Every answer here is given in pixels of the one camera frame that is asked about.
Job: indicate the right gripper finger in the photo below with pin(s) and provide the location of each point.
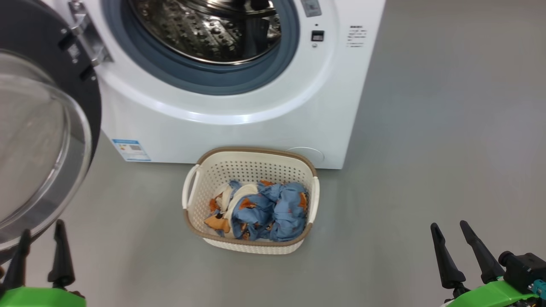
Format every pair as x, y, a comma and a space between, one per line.
482, 258
445, 264

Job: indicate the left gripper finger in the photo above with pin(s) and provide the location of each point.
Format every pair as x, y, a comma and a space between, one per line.
61, 264
19, 268

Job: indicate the grey rubber door gasket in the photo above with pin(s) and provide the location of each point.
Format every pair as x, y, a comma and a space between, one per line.
213, 85

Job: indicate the blue garment with orange print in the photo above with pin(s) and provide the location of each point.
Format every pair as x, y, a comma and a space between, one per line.
286, 209

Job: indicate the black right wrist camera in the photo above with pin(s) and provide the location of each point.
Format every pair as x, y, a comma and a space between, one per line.
524, 268

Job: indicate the metal washer door hinge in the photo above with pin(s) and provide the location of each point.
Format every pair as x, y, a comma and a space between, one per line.
91, 42

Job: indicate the stainless steel washer drum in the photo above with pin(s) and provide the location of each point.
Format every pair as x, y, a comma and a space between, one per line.
192, 30

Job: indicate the blue energy label sticker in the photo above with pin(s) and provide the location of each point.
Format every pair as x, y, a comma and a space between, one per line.
131, 150

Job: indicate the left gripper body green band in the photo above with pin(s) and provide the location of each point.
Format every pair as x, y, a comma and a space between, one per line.
38, 298

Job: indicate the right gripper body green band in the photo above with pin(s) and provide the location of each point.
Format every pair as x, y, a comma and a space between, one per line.
495, 294

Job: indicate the white front-load washing machine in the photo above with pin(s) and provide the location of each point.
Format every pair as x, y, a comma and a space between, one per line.
256, 136

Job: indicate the cream garment with orange print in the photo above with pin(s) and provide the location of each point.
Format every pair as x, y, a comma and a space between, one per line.
239, 194

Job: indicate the cream perforated laundry basket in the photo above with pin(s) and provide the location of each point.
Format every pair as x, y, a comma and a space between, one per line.
256, 170

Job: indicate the printed warning text label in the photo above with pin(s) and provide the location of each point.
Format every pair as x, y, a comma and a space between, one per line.
356, 36

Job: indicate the dark round glass washer door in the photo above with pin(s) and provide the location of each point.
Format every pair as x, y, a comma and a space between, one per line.
42, 128

